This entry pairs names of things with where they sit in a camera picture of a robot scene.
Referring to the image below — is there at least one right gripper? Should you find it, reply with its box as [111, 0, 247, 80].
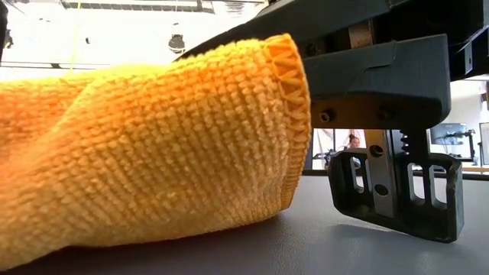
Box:
[179, 0, 452, 218]

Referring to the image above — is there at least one yellow microfibre towel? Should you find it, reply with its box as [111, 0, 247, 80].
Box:
[0, 33, 313, 270]

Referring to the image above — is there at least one black computer monitor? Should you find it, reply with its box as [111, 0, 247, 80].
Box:
[429, 122, 469, 146]

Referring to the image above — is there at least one person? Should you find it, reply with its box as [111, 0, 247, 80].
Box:
[345, 133, 363, 150]

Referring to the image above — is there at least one black hanging ceiling device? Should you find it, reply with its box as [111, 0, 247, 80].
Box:
[167, 33, 187, 54]

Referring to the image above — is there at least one blue-grey table mat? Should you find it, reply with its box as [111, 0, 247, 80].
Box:
[0, 173, 489, 275]

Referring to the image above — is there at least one black metal table frame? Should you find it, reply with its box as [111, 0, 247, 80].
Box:
[301, 170, 489, 182]

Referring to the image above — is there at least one yellow cable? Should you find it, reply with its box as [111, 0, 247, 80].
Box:
[70, 0, 82, 73]

